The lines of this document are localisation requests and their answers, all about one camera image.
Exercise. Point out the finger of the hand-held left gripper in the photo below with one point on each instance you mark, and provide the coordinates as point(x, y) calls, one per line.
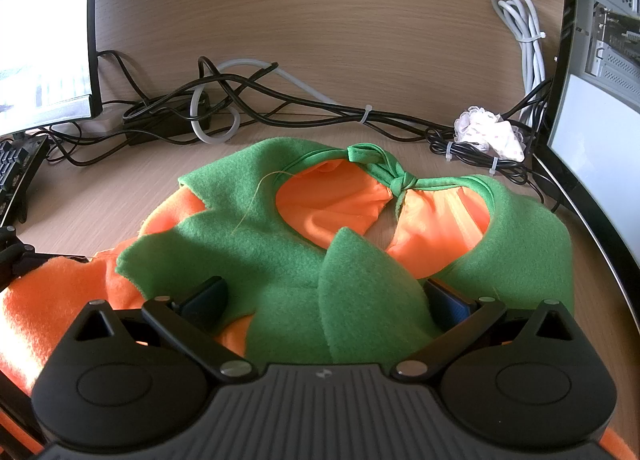
point(30, 257)

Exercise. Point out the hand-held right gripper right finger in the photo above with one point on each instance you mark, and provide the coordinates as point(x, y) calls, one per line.
point(452, 309)

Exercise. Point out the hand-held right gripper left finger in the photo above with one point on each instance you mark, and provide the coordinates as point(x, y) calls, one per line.
point(207, 304)

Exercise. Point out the orange and green pumpkin costume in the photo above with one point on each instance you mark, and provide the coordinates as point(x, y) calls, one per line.
point(280, 250)

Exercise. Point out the black keyboard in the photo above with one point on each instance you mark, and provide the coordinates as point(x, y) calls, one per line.
point(17, 175)

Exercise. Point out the white lace cloth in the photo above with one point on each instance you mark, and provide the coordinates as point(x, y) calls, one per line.
point(487, 132)

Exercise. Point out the black power adapter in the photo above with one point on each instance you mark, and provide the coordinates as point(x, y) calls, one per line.
point(160, 122)

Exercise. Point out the curved black monitor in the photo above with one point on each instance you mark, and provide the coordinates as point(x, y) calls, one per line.
point(45, 30)

